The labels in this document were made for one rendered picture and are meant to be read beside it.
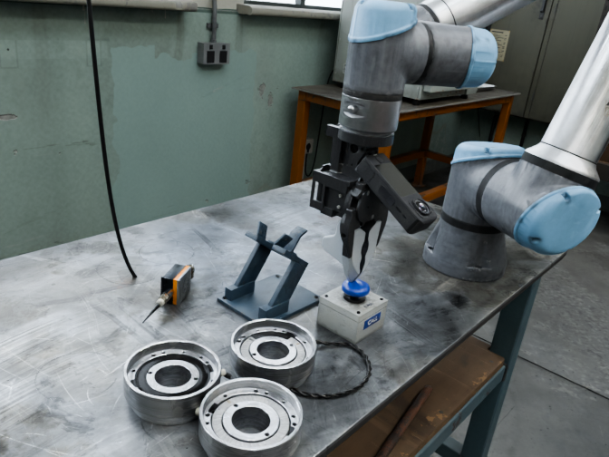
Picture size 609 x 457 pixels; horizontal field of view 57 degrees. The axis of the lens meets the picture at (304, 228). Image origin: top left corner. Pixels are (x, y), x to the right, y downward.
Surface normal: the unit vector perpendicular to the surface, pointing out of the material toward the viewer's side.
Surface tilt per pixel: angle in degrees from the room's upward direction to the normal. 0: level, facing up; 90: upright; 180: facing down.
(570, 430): 0
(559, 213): 97
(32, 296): 0
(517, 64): 90
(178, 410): 90
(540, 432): 0
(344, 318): 90
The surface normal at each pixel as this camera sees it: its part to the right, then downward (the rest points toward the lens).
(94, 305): 0.11, -0.92
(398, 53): 0.36, 0.40
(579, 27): -0.66, 0.23
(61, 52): 0.75, 0.33
